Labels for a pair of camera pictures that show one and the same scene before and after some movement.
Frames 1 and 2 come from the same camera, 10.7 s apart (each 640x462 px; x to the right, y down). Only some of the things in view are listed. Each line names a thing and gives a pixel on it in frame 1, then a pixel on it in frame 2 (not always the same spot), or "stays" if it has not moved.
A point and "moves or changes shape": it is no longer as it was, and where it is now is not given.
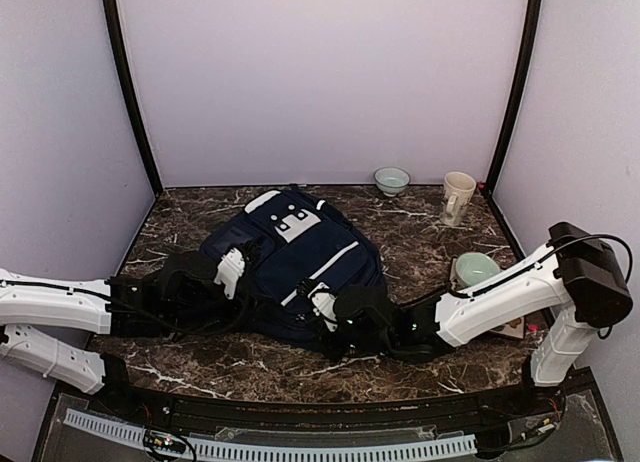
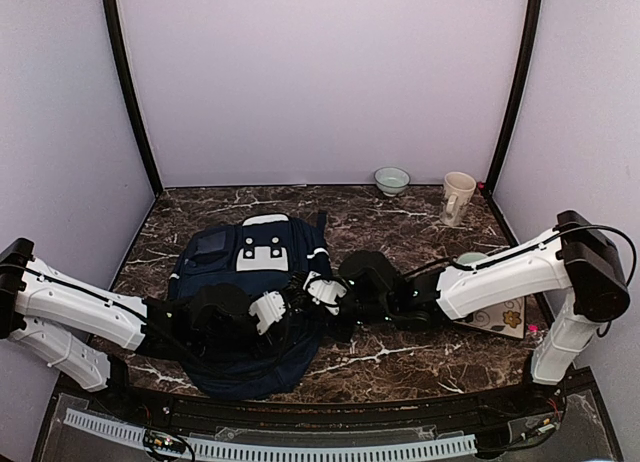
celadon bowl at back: x=391 y=180 stays
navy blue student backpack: x=288 y=236 moves or changes shape
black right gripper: x=334 y=350 → x=343 y=332
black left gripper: x=248 y=255 → x=295 y=308
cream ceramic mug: x=458 y=192 stays
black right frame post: x=533 y=20 stays
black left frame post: x=116 y=30 stays
